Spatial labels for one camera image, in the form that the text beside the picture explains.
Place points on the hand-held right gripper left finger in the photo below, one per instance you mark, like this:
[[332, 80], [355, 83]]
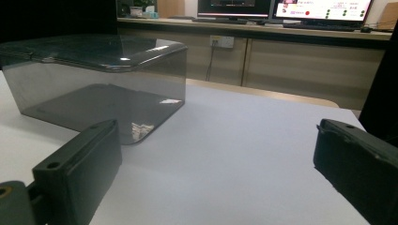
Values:
[[78, 175]]

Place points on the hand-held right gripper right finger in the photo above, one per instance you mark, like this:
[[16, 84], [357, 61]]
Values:
[[359, 165]]

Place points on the smoky clear plastic box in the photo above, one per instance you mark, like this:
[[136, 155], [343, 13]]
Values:
[[94, 93]]

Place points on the black curtain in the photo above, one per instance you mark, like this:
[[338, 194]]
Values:
[[56, 18], [381, 100]]

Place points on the long wooden counter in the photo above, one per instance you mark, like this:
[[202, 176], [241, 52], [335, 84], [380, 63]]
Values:
[[297, 62]]

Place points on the white table sheet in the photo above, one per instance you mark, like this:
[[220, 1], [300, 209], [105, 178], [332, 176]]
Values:
[[225, 156]]

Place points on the black computer mouse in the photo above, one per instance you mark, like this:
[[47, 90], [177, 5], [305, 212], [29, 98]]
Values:
[[365, 29]]

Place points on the black keyboard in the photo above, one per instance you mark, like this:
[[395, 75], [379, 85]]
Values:
[[219, 20], [319, 27]]

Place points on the brown cardboard box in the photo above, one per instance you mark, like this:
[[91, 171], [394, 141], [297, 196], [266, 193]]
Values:
[[389, 17]]

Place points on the bright screen computer monitor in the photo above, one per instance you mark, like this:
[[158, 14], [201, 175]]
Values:
[[322, 9]]

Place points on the tissue box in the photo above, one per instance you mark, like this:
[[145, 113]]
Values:
[[150, 13]]

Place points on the green plant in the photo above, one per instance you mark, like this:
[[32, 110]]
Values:
[[144, 3]]

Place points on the dark screen computer monitor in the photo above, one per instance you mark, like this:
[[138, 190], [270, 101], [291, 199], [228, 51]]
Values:
[[234, 7]]

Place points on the white wall power socket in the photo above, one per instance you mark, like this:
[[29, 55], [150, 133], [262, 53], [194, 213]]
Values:
[[222, 41]]

